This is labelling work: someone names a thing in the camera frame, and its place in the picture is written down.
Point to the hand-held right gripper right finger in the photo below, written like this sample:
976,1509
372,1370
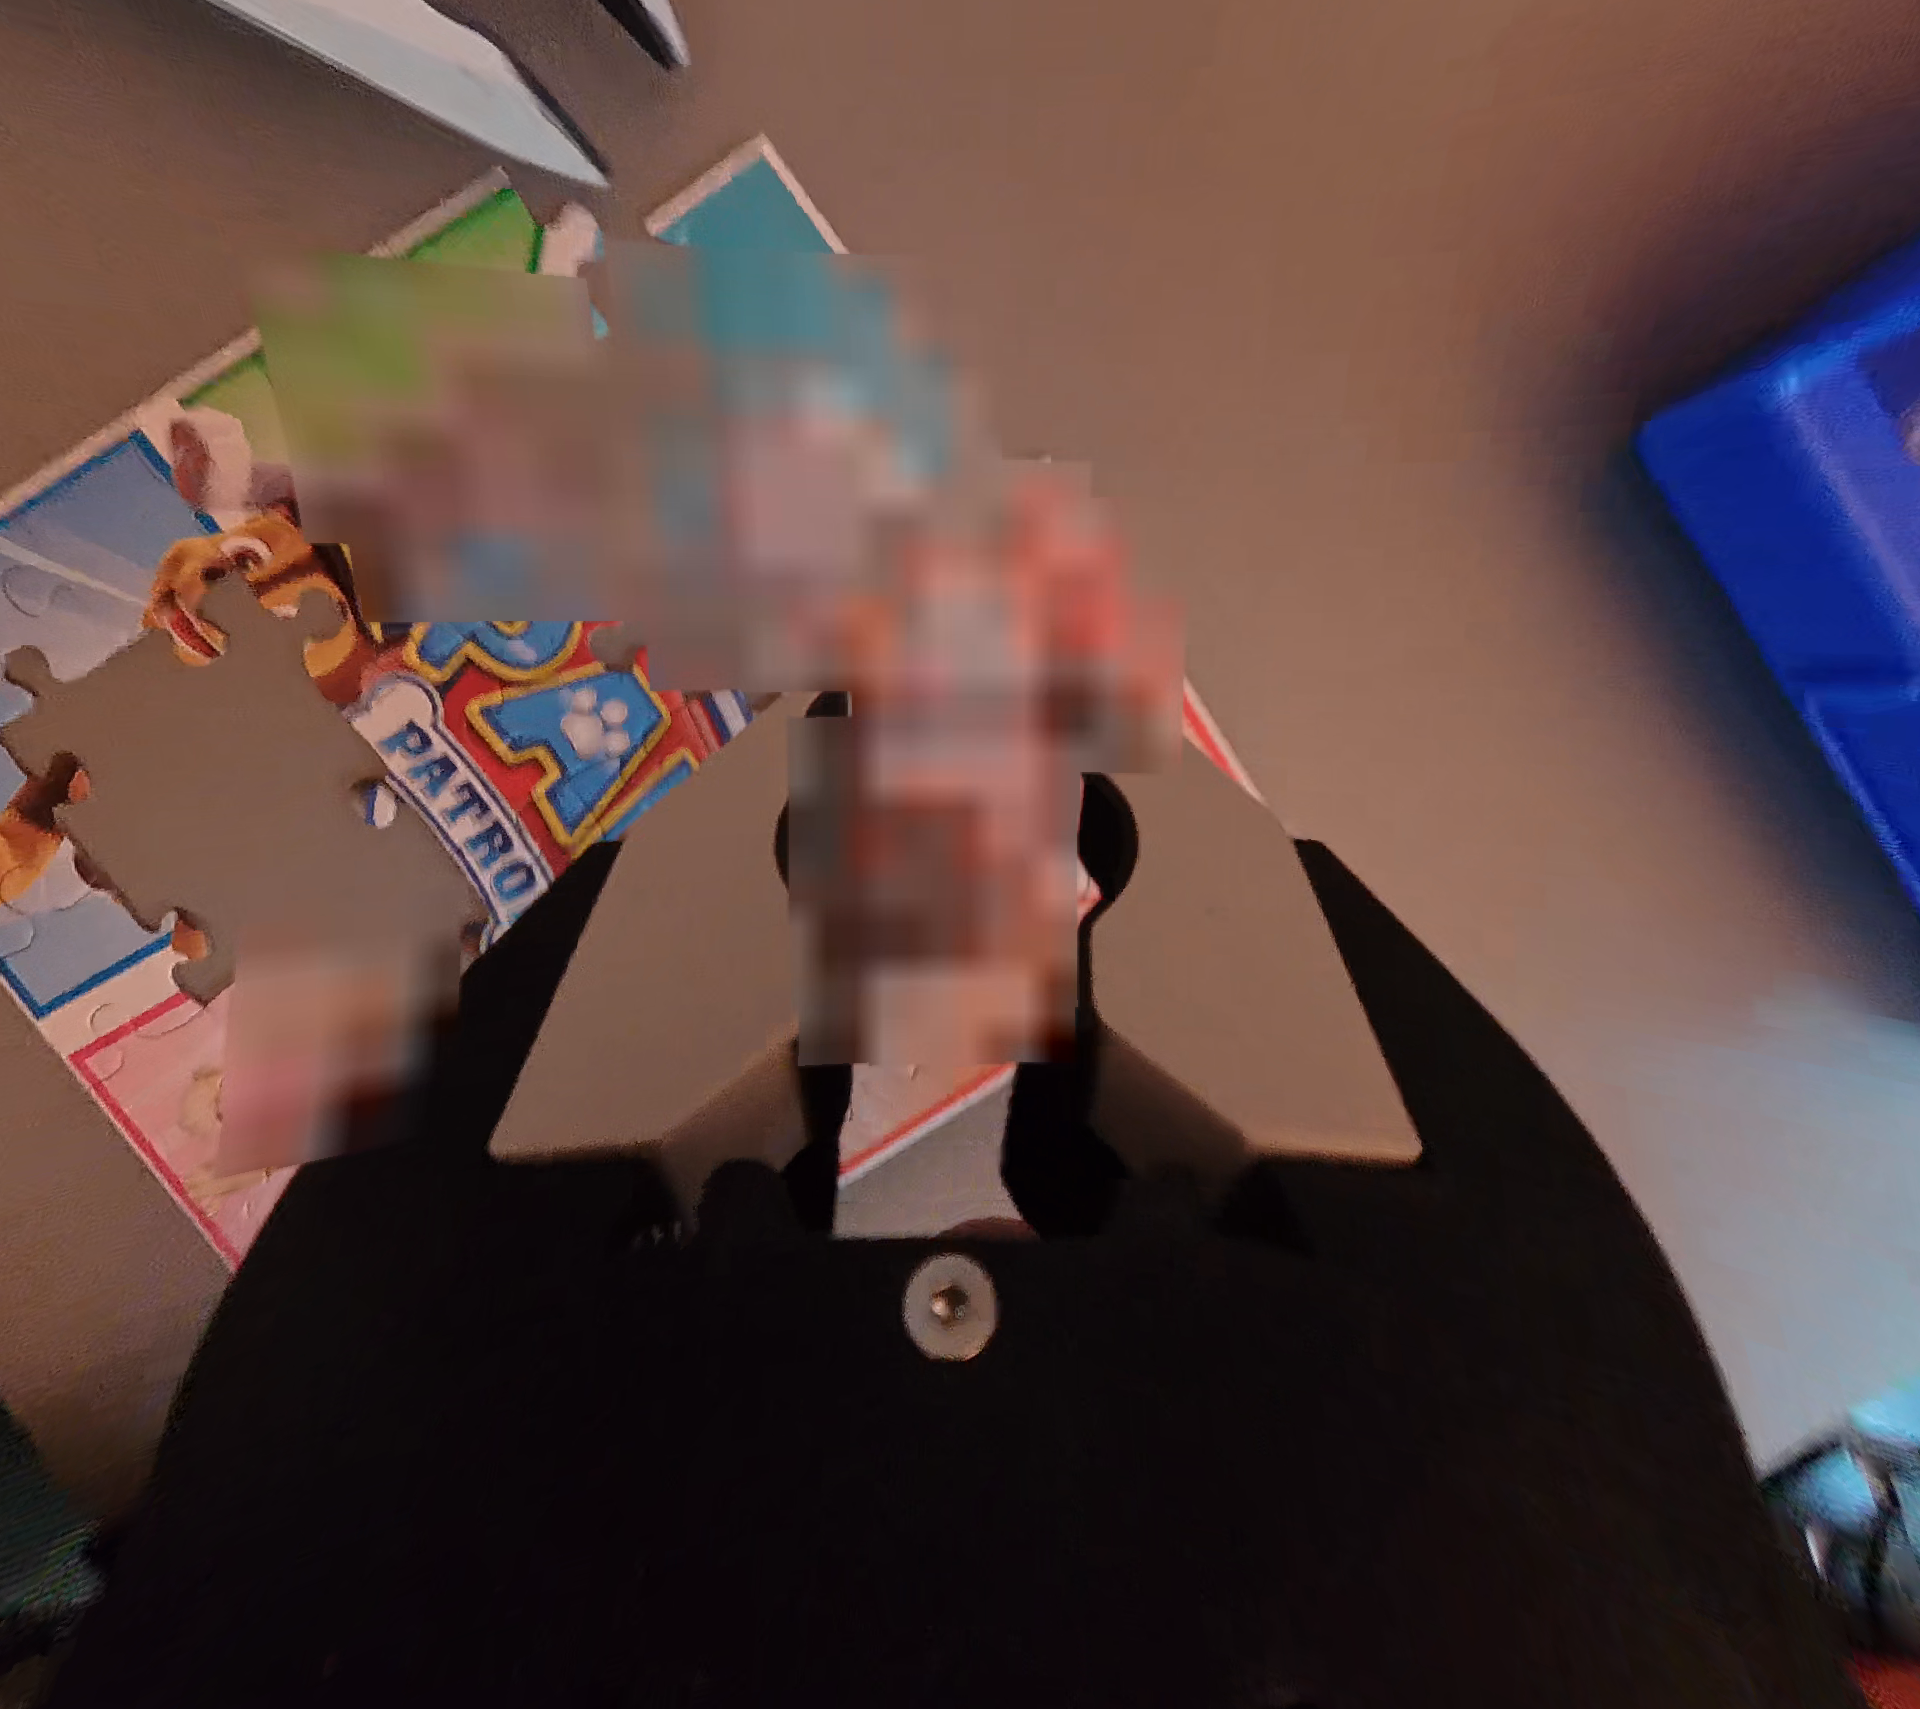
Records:
1247,989

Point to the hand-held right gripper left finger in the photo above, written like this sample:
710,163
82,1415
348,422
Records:
675,989

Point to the assembled pink red puzzle section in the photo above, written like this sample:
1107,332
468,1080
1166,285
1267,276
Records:
918,1109

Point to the assembled logo puzzle section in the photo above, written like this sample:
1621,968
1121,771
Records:
525,719

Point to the green puzzle section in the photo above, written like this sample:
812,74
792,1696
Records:
479,233

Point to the assembled teal puzzle section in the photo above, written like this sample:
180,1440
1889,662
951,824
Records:
743,209

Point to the assembled light blue puzzle section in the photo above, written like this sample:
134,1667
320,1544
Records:
89,507

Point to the blue plastic bin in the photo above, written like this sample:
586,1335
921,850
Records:
1801,507

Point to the red object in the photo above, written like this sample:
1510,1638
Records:
1889,1689

